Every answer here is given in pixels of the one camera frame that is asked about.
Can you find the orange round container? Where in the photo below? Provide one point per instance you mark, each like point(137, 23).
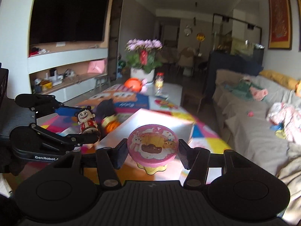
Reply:
point(134, 84)

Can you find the green cloth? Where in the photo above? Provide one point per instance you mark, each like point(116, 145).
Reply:
point(242, 89)

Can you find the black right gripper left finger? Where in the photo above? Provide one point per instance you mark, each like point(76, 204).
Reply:
point(108, 161)

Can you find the yellow pillow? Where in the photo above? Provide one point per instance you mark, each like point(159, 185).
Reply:
point(283, 80)

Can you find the clear snack jar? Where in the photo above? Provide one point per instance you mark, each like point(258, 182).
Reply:
point(159, 81)

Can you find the pink white clothes pile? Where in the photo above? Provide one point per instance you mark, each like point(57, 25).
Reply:
point(289, 117)

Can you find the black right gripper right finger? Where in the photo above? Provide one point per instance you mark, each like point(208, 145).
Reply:
point(196, 160)

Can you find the beige dining chair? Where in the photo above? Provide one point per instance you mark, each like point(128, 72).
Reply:
point(186, 59)

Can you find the pink lid yellow cup toy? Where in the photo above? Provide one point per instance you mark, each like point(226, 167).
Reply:
point(152, 147)

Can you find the small wooden stool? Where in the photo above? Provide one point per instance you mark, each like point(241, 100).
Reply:
point(100, 81)

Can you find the orange pumpkin toy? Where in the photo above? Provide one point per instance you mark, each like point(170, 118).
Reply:
point(110, 123)

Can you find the colourful play mat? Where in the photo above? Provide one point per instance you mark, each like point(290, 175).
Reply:
point(65, 123)

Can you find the pink gift bag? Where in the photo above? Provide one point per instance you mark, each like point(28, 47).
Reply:
point(97, 66)

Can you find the pink orchid flower pot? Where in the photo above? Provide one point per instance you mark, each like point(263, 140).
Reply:
point(141, 58)

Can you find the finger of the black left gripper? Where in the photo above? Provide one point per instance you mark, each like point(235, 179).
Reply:
point(38, 102)
point(70, 140)

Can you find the orange hanging lantern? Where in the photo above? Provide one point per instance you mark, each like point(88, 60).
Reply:
point(200, 37)

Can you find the framed red wall art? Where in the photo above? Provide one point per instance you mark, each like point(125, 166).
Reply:
point(280, 25)

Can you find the cartoon figurine keychain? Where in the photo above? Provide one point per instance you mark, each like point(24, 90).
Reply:
point(86, 120)

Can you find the black television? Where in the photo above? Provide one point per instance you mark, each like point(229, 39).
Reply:
point(68, 20)

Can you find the glass fish tank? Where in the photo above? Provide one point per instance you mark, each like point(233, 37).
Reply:
point(234, 36)

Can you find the grey covered sofa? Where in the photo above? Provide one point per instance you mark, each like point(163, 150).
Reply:
point(244, 127)

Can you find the white round wall clock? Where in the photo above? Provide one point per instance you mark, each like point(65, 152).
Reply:
point(188, 30)

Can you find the white cardboard box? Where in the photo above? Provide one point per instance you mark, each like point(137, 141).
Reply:
point(134, 118)

